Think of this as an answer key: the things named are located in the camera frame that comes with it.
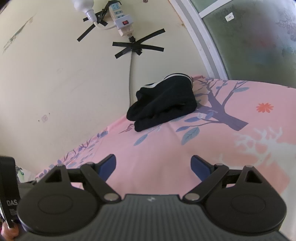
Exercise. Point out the black tape cross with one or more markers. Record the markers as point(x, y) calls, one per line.
point(137, 46)

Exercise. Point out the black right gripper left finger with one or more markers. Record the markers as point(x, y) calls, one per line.
point(66, 200)

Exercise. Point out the pink patterned bed sheet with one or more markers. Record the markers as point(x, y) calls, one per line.
point(237, 123)

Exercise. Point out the white light bulb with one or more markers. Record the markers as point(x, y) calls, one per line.
point(86, 6)

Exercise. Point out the black white-striped garment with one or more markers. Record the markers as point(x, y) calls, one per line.
point(162, 101)

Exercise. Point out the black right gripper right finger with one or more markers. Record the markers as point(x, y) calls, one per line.
point(238, 201)

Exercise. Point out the white window frame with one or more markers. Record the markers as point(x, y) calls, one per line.
point(192, 14)

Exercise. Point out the white power strip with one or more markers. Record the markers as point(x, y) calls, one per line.
point(122, 21)

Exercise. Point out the person's left hand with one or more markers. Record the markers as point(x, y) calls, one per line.
point(9, 233)

